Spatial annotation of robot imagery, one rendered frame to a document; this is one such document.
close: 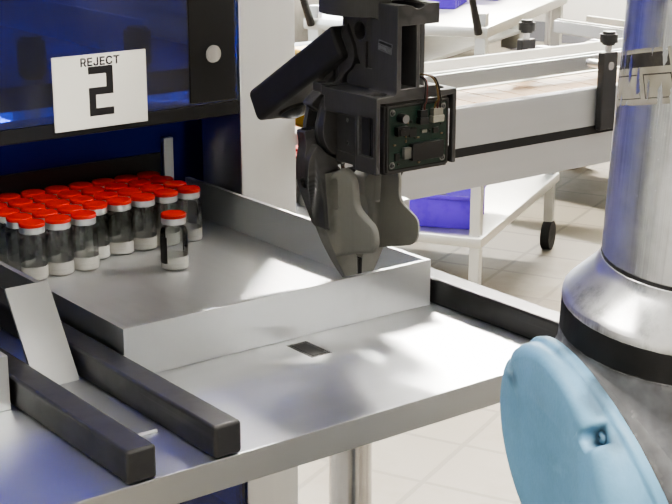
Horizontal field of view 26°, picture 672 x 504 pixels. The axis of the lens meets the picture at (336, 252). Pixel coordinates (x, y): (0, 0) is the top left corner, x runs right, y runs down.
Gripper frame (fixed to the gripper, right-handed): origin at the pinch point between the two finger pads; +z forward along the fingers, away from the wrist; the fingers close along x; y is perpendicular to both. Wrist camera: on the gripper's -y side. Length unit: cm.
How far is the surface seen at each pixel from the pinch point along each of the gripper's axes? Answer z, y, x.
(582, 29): -4, -58, 85
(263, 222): 1.8, -19.4, 5.7
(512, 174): 7, -35, 50
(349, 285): 0.7, 1.9, -1.6
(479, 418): 92, -133, 139
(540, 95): -2, -35, 55
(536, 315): 1.6, 12.7, 6.4
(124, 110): -8.5, -24.0, -4.9
